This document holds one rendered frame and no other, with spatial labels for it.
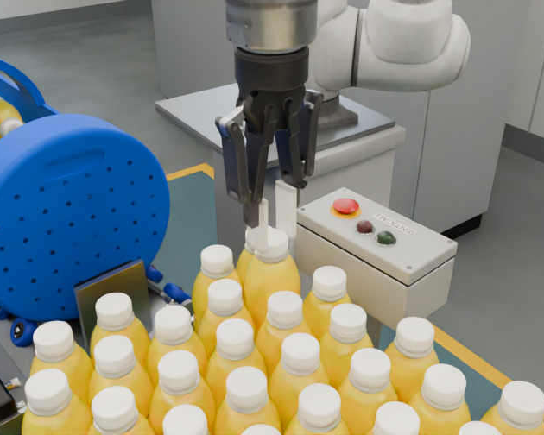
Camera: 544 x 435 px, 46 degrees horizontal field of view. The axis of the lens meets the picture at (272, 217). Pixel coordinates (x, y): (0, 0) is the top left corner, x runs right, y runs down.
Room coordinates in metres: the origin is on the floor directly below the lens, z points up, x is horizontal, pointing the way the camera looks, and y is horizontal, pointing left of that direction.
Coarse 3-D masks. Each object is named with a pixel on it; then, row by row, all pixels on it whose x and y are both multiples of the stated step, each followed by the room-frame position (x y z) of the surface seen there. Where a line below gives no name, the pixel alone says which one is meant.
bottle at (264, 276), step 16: (256, 256) 0.62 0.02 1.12; (288, 256) 0.63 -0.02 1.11; (256, 272) 0.61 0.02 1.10; (272, 272) 0.60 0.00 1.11; (288, 272) 0.61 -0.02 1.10; (256, 288) 0.60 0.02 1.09; (272, 288) 0.59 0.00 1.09; (288, 288) 0.60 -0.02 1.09; (256, 304) 0.60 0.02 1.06; (256, 320) 0.60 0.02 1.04
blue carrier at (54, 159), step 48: (0, 96) 1.27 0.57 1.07; (0, 144) 0.71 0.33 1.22; (48, 144) 0.70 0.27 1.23; (96, 144) 0.74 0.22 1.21; (0, 192) 0.65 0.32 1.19; (48, 192) 0.69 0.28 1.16; (96, 192) 0.73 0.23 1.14; (144, 192) 0.78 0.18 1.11; (0, 240) 0.64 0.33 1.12; (48, 240) 0.68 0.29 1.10; (96, 240) 0.73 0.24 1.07; (144, 240) 0.77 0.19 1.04; (0, 288) 0.63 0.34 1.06; (48, 288) 0.67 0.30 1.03
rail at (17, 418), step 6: (192, 318) 0.67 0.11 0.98; (192, 324) 0.66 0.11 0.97; (24, 408) 0.51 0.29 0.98; (18, 414) 0.50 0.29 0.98; (6, 420) 0.49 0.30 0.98; (12, 420) 0.50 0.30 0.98; (18, 420) 0.50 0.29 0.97; (0, 426) 0.49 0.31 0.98; (6, 426) 0.49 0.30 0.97; (12, 426) 0.49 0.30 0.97; (18, 426) 0.50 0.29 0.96; (0, 432) 0.48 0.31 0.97; (6, 432) 0.49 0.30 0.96; (12, 432) 0.49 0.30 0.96; (18, 432) 0.50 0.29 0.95
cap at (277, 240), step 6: (270, 234) 0.63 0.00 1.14; (276, 234) 0.63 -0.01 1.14; (282, 234) 0.63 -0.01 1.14; (270, 240) 0.62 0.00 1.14; (276, 240) 0.62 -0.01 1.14; (282, 240) 0.62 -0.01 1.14; (270, 246) 0.61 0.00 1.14; (276, 246) 0.61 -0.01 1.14; (282, 246) 0.61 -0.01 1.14; (258, 252) 0.62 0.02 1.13; (270, 252) 0.61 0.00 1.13; (276, 252) 0.61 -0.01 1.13; (282, 252) 0.61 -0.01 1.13
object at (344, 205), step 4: (336, 200) 0.76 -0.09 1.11; (340, 200) 0.76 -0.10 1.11; (344, 200) 0.76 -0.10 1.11; (348, 200) 0.76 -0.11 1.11; (352, 200) 0.76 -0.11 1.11; (336, 204) 0.75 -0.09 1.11; (340, 204) 0.75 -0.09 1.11; (344, 204) 0.75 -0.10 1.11; (348, 204) 0.75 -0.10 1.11; (352, 204) 0.75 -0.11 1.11; (356, 204) 0.75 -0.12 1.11; (336, 208) 0.74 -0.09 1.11; (340, 208) 0.74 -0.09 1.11; (344, 208) 0.74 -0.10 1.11; (348, 208) 0.74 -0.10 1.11; (352, 208) 0.74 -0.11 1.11; (356, 208) 0.74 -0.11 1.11; (340, 212) 0.75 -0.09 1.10; (344, 212) 0.74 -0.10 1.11; (348, 212) 0.74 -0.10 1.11
